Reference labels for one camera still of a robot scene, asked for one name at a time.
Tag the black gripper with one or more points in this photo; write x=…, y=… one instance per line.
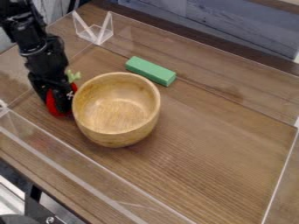
x=46, y=66

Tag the red plush fruit green stem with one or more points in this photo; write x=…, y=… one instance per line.
x=62, y=110

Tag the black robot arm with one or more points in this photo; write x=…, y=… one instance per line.
x=24, y=27

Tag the wooden bowl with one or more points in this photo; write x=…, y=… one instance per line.
x=116, y=108

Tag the clear acrylic stand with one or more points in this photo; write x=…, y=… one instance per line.
x=96, y=34

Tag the green rectangular block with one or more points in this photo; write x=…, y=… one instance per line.
x=153, y=72

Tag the black table leg frame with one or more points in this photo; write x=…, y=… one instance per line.
x=34, y=210

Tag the clear acrylic tray wall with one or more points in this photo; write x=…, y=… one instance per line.
x=92, y=191

